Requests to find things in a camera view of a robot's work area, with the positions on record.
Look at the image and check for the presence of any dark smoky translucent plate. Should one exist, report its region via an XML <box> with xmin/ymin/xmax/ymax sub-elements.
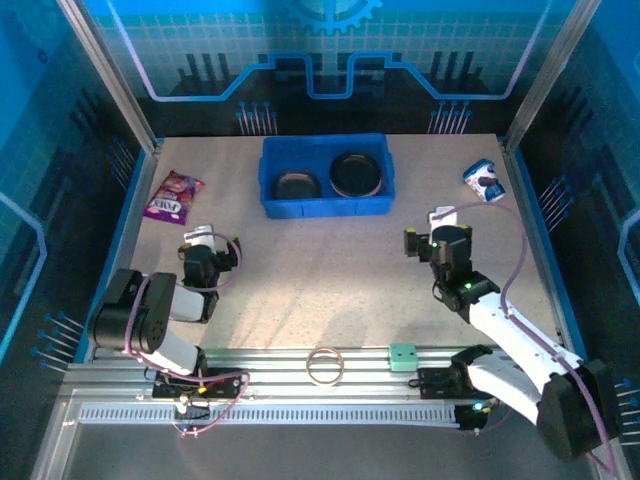
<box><xmin>272</xmin><ymin>172</ymin><xmax>322</xmax><ymax>200</ymax></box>

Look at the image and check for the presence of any black plate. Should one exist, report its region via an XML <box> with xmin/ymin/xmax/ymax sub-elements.
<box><xmin>328</xmin><ymin>152</ymin><xmax>384</xmax><ymax>199</ymax></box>

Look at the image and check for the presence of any blue plastic bin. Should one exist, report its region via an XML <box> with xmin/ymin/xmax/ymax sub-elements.
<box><xmin>258</xmin><ymin>132</ymin><xmax>397</xmax><ymax>220</ymax></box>

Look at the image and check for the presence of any purple candy bag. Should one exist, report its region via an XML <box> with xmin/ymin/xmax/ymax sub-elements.
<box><xmin>142</xmin><ymin>169</ymin><xmax>206</xmax><ymax>225</ymax></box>

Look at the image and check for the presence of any white and blue snack packet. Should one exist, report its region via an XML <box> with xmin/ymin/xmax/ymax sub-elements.
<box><xmin>462</xmin><ymin>158</ymin><xmax>506</xmax><ymax>203</ymax></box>

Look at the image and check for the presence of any mint green block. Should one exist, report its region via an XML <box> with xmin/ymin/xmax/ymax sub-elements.
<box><xmin>388</xmin><ymin>342</ymin><xmax>419</xmax><ymax>374</ymax></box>

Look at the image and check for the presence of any grey metal base tray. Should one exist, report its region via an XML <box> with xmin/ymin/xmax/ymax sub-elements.
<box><xmin>29</xmin><ymin>389</ymin><xmax>631</xmax><ymax>480</ymax></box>

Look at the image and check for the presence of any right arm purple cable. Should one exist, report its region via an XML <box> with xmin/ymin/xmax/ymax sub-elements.
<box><xmin>439</xmin><ymin>201</ymin><xmax>617</xmax><ymax>476</ymax></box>

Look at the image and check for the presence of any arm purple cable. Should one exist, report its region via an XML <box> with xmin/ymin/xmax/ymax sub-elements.
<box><xmin>439</xmin><ymin>201</ymin><xmax>617</xmax><ymax>476</ymax></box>
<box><xmin>122</xmin><ymin>232</ymin><xmax>251</xmax><ymax>439</ymax></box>

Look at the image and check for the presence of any aluminium front rail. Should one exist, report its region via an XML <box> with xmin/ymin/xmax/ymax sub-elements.
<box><xmin>62</xmin><ymin>344</ymin><xmax>576</xmax><ymax>401</ymax></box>

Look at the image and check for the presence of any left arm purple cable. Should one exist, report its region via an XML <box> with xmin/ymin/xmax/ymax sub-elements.
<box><xmin>122</xmin><ymin>232</ymin><xmax>251</xmax><ymax>439</ymax></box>

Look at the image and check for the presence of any tan ring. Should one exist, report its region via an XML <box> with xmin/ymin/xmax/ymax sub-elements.
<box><xmin>305</xmin><ymin>346</ymin><xmax>345</xmax><ymax>386</ymax></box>

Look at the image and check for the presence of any slotted cable duct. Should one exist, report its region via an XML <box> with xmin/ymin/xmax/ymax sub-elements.
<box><xmin>77</xmin><ymin>403</ymin><xmax>461</xmax><ymax>426</ymax></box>

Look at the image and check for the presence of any aluminium frame post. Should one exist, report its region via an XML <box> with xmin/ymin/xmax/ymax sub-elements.
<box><xmin>54</xmin><ymin>0</ymin><xmax>164</xmax><ymax>154</ymax></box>
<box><xmin>502</xmin><ymin>0</ymin><xmax>601</xmax><ymax>154</ymax></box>

